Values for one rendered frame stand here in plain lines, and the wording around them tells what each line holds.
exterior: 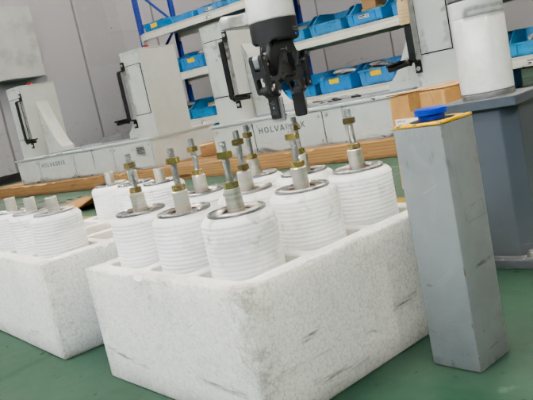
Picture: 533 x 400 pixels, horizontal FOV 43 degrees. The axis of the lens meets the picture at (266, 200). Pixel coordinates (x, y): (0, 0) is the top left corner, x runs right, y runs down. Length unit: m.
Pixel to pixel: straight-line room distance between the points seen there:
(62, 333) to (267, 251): 0.55
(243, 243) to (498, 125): 0.57
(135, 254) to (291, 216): 0.26
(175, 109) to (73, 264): 3.09
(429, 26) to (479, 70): 1.77
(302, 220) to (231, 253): 0.12
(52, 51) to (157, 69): 4.04
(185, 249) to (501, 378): 0.42
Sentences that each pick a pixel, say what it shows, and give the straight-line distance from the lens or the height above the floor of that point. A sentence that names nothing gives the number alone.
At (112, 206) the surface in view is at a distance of 1.58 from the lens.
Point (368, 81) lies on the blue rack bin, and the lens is 6.19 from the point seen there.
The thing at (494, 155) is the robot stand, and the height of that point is 0.20.
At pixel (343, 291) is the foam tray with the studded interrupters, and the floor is 0.12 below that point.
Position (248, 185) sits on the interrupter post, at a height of 0.26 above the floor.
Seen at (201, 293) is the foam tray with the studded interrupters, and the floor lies 0.17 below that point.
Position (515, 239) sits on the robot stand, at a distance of 1.25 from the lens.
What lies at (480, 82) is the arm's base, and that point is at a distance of 1.23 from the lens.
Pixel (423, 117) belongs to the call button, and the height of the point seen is 0.32.
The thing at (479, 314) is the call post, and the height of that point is 0.07.
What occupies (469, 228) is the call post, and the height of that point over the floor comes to 0.18.
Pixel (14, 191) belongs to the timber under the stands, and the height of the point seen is 0.05.
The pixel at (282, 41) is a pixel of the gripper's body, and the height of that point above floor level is 0.46.
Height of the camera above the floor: 0.39
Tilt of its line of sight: 9 degrees down
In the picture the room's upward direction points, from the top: 12 degrees counter-clockwise
